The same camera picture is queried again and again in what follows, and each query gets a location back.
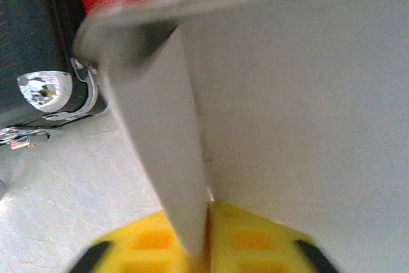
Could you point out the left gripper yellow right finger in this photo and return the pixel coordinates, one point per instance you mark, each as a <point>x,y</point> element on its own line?
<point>255,247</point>

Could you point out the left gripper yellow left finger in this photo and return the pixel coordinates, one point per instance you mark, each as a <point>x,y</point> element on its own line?
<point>143,247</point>

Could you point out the white paper box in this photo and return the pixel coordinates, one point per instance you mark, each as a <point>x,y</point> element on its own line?
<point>287,94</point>

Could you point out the black hard case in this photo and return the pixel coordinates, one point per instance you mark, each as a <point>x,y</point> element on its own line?
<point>25,30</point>

